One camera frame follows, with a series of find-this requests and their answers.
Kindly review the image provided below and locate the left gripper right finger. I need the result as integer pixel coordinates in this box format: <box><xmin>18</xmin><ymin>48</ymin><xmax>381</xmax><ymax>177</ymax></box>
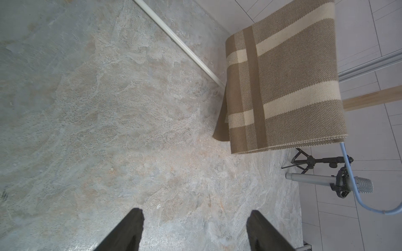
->
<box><xmin>246</xmin><ymin>210</ymin><xmax>295</xmax><ymax>251</ymax></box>

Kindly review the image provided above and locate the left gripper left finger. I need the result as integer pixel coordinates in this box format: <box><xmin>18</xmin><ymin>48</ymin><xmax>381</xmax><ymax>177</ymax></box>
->
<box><xmin>94</xmin><ymin>208</ymin><xmax>144</xmax><ymax>251</ymax></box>

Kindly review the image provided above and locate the light blue wire hanger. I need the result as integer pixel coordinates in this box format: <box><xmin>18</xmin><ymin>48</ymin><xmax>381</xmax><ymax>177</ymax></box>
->
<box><xmin>340</xmin><ymin>142</ymin><xmax>402</xmax><ymax>215</ymax></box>

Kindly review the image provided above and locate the brown striped scarf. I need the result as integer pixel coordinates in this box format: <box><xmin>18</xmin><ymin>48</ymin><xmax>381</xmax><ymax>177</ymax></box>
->
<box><xmin>213</xmin><ymin>1</ymin><xmax>348</xmax><ymax>154</ymax></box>

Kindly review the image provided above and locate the wooden clothes rack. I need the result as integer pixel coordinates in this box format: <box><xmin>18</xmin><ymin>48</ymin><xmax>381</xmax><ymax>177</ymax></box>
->
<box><xmin>135</xmin><ymin>0</ymin><xmax>402</xmax><ymax>111</ymax></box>

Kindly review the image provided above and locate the right aluminium corner post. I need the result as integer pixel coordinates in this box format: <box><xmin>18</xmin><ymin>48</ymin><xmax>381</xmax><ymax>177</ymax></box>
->
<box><xmin>338</xmin><ymin>49</ymin><xmax>402</xmax><ymax>83</ymax></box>

